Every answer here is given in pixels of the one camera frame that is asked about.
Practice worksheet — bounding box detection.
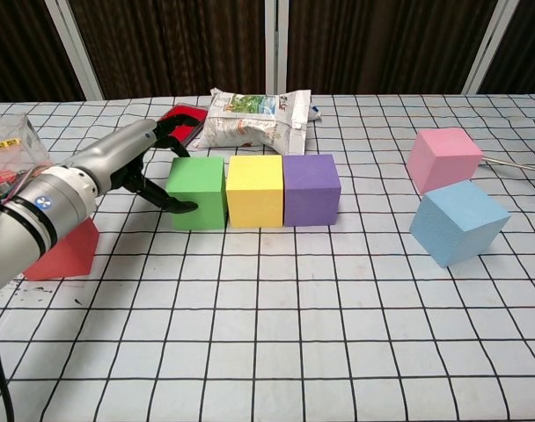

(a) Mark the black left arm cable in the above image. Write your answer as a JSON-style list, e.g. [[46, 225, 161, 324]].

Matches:
[[0, 302, 16, 422]]

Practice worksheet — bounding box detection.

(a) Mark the purple foam cube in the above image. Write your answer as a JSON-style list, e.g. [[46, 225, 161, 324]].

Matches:
[[282, 153, 342, 228]]

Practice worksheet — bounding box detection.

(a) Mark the yellow foam cube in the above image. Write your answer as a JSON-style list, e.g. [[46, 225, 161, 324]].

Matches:
[[225, 154, 285, 229]]

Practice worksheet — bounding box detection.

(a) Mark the green foam cube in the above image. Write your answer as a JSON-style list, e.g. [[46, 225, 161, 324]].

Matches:
[[165, 156, 228, 231]]

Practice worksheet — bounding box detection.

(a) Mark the blue foam cube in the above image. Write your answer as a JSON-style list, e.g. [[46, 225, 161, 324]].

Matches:
[[408, 179, 511, 269]]

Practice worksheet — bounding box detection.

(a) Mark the pink foam cube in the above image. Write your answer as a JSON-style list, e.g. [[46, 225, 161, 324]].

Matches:
[[406, 127, 484, 195]]

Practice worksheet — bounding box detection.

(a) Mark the red foam cube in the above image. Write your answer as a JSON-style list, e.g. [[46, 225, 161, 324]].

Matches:
[[23, 217, 100, 281]]

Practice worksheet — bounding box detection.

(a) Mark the crumpled white snack bag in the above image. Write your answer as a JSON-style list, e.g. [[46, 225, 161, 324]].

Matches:
[[192, 87, 313, 157]]

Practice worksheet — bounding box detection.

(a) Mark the metal spoon black handle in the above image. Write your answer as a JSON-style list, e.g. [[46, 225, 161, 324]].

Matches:
[[478, 156, 535, 172]]

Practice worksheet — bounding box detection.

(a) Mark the dark brown partition panel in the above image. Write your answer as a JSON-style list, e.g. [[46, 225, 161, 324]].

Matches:
[[0, 0, 86, 105], [478, 0, 535, 96], [286, 0, 500, 96], [69, 0, 268, 100]]

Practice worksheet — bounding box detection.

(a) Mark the plastic bag of small items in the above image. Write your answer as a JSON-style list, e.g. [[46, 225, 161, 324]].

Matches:
[[0, 113, 53, 199]]

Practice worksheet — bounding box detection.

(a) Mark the red ink pad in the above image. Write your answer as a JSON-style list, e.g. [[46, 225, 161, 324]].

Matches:
[[155, 103, 209, 150]]

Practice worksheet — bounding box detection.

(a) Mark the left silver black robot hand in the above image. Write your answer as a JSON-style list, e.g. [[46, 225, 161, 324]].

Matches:
[[62, 114, 201, 216]]

